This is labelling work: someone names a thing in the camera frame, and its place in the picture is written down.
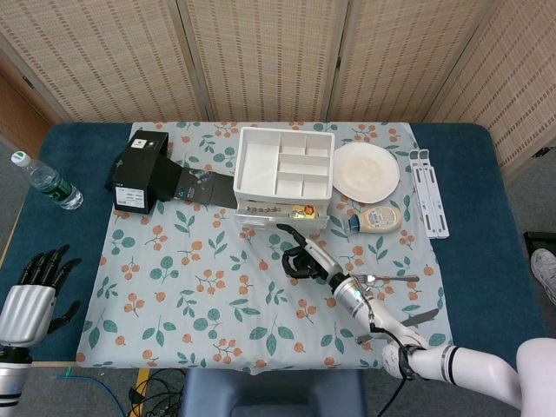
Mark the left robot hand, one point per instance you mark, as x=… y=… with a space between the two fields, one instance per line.
x=26 y=313

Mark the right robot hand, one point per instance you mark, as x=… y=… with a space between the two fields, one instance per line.
x=321 y=258

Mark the yellow snack packet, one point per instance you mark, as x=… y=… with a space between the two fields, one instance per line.
x=304 y=212

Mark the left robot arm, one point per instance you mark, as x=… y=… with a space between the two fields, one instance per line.
x=13 y=378

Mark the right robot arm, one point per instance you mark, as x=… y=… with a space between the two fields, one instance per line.
x=478 y=360

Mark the white drawer organizer box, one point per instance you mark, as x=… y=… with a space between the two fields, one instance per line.
x=256 y=165

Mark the mayonnaise squeeze bottle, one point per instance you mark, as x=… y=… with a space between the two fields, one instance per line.
x=382 y=218

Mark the metal fork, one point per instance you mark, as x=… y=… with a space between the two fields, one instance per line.
x=399 y=278

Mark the white paper plate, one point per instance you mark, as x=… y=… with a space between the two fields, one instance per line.
x=365 y=171

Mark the floral leaf and berry tablecloth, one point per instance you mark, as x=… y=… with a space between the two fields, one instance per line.
x=217 y=304

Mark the metal table knife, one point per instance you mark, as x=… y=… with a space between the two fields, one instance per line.
x=423 y=317

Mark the white folding stand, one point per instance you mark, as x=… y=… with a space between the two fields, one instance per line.
x=428 y=195

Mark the flat black cardboard sleeve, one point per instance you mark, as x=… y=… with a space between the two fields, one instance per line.
x=213 y=191

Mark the clear plastic water bottle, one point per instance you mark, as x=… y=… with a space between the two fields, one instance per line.
x=48 y=182

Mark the blue padded seat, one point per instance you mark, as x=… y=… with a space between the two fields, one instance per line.
x=269 y=395

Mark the black cardboard box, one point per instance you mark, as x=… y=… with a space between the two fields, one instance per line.
x=139 y=174

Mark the woven bamboo folding screen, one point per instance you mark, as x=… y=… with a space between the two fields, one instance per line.
x=260 y=56

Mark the black floor object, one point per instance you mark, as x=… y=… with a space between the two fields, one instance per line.
x=540 y=240

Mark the white shoe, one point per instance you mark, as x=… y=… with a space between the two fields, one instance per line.
x=545 y=267

